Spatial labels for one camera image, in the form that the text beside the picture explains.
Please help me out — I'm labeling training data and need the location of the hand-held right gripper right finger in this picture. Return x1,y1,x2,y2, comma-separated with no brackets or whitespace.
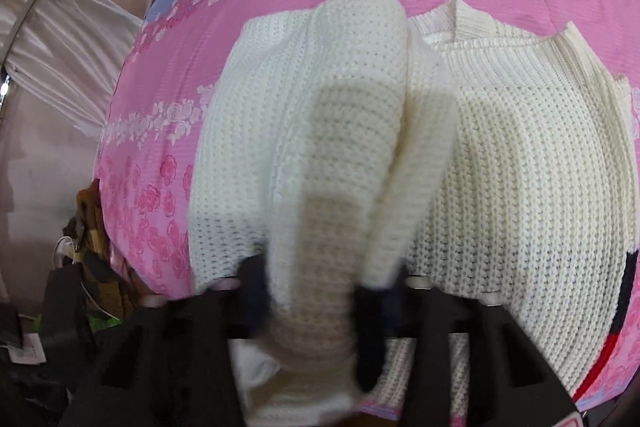
350,276,583,427

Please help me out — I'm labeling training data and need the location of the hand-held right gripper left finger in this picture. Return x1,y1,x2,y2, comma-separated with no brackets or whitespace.
70,254,274,427

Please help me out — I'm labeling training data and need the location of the white red black knit sweater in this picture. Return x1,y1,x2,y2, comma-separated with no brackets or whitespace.
187,0,640,427

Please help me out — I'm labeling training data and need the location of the brown cloth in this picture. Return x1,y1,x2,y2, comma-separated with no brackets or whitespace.
76,178,132,305

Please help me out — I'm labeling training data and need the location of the black bag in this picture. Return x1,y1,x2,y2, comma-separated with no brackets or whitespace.
39,264,103,360

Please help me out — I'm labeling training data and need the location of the white paper tag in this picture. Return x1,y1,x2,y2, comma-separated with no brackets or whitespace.
9,333,47,366

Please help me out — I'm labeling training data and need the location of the white satin curtain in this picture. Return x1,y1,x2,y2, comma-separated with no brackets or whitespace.
0,0,147,130

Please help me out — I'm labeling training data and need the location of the white cable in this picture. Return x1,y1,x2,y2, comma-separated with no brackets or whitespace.
52,234,103,303

